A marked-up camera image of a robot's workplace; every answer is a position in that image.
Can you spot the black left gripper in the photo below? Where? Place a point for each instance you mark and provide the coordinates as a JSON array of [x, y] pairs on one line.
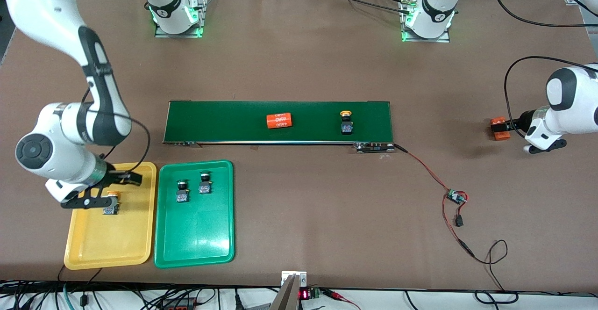
[[524, 121]]

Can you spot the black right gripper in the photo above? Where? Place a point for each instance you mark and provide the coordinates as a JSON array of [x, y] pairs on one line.
[[112, 175]]

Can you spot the orange cylindrical battery cell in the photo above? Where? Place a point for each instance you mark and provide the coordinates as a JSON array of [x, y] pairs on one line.
[[279, 120], [501, 136]]

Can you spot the yellow push button switch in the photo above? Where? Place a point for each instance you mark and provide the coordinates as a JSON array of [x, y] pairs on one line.
[[346, 126], [111, 207]]

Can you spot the green push button switch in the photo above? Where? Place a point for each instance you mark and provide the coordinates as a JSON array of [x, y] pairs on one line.
[[204, 187], [182, 195]]

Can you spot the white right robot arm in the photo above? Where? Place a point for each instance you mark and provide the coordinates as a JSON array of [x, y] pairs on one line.
[[51, 151]]

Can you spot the yellow plastic tray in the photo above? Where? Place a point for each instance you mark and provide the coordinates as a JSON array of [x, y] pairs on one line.
[[110, 240]]

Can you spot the green plastic tray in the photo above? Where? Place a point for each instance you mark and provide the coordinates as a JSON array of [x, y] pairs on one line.
[[194, 230]]

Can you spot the small green circuit board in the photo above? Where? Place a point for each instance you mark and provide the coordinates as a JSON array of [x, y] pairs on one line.
[[454, 197]]

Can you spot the small black connector plug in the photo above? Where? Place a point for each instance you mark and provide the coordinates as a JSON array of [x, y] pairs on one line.
[[459, 220]]

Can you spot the green conveyor belt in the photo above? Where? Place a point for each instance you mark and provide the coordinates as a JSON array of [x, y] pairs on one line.
[[224, 123]]

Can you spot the black power strip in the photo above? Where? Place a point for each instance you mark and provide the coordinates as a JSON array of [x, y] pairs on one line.
[[180, 306]]

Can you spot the red digit display module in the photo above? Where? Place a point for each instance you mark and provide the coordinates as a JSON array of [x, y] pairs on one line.
[[304, 294]]

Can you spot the red clip lead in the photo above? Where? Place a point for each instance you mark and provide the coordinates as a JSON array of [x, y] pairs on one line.
[[338, 296]]

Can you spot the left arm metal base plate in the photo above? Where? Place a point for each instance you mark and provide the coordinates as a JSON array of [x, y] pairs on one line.
[[425, 40]]

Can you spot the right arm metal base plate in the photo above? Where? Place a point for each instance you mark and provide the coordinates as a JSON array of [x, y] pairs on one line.
[[203, 10]]

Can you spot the grey camera stand bracket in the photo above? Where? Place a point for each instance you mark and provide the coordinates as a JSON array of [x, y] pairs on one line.
[[289, 296]]

